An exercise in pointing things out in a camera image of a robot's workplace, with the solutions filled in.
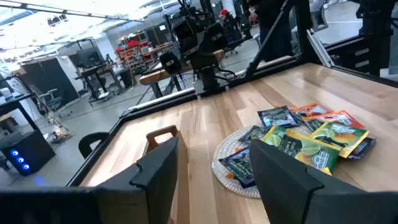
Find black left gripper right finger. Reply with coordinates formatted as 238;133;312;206
249;138;366;224

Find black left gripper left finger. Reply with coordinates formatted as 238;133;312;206
95;136;180;224

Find lemon lime tea packet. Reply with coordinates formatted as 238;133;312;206
261;125;342;177
308;121;370;159

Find peach tea packet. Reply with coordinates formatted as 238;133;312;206
302;110;366;133
289;102;334;121
224;146;244;181

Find wooden tea box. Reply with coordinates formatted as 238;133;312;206
143;124;180;155

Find person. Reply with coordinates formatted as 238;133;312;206
248;0;295;63
219;9;247;43

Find wooden workbench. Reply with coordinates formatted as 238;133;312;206
139;49;225;99

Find shelf with red bins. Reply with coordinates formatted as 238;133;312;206
114;39;153;74

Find round woven white placemat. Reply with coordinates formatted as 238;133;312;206
211;124;312;200

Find black desk with monitor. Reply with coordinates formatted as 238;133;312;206
74;46;125;103

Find black computer tower blue lights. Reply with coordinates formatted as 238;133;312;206
0;129;56;177

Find grey office chair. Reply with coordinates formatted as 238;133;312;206
29;83;73;119

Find black cabinet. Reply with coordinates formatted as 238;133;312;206
21;55;80;103

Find black equipment stand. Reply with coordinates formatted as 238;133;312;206
325;0;398;78

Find black arched handle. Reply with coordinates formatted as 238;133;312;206
78;131;111;159

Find silver metal bracket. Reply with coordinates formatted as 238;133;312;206
307;29;336;68

